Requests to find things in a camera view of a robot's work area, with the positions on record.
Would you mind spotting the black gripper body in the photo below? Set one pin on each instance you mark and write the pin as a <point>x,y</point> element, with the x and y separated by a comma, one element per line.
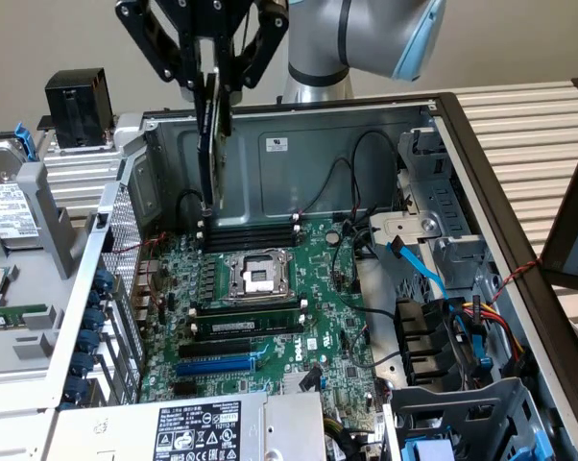
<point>212,16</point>

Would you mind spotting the green graphics card black shroud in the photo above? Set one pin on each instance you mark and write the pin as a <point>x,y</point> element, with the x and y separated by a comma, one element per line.
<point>207,163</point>

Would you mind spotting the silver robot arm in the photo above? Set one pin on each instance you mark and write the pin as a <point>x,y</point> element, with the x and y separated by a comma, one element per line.
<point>366,33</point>

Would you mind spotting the black CPU cooler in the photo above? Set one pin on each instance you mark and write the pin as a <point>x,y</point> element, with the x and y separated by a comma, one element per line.
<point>78,105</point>

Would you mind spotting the open grey PC case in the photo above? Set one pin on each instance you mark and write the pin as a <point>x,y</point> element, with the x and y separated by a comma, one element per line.
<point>318,158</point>

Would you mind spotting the black RAM slot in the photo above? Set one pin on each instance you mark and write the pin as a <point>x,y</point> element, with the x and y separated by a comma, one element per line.
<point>250,235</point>
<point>250,241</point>
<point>250,308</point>
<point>250,247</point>
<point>250,229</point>

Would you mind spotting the silver coin battery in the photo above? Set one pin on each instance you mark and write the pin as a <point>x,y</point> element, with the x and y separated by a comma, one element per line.
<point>333,236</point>

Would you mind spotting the silver hard disk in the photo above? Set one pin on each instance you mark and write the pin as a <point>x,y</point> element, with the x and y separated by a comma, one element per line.
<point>3,211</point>

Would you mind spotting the metal CPU socket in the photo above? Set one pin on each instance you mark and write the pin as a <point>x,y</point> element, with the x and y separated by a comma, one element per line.
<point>257,276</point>

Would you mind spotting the silver metal disk bay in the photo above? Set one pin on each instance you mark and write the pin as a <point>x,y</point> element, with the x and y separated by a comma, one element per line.
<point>442,206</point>

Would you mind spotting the blue slot retention clip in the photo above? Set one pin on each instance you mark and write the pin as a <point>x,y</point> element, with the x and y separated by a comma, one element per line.
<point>90,342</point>
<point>105,281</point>
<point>75,388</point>
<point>93,321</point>
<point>84,364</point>
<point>95,298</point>

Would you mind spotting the green motherboard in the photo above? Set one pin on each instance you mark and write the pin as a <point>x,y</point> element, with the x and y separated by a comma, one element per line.
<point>327,298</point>

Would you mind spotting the green RAM stick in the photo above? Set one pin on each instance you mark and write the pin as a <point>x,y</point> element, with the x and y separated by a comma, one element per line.
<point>10,314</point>

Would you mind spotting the black expansion slot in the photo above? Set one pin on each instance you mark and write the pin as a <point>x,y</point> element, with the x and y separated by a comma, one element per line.
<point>212,348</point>

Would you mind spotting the blue expansion slot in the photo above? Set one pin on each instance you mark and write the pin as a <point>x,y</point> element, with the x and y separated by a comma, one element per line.
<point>212,366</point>

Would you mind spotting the grey parts rack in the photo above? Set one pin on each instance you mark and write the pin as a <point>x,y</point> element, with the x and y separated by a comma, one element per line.
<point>30,350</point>

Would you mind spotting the dark framed monitor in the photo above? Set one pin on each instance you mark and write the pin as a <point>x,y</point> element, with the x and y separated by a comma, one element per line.
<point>565,230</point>

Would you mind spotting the silver power supply unit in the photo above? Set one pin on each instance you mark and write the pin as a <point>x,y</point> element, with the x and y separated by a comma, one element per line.
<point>126,422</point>

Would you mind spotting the blue grey drive cage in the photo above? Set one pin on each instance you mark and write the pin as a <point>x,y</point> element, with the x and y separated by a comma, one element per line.
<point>462,413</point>

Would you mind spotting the pale blue plastic block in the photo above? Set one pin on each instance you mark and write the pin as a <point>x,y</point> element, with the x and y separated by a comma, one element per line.
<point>428,451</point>

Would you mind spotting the blue plastic disk rail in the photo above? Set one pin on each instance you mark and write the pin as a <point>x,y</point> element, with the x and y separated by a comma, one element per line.
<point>24,141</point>

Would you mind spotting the black intrusion switch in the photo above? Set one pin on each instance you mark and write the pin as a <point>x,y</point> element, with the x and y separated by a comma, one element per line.
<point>102,220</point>

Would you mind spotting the black plastic disk bracket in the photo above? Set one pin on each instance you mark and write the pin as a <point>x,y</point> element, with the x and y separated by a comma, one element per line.
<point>418,336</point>

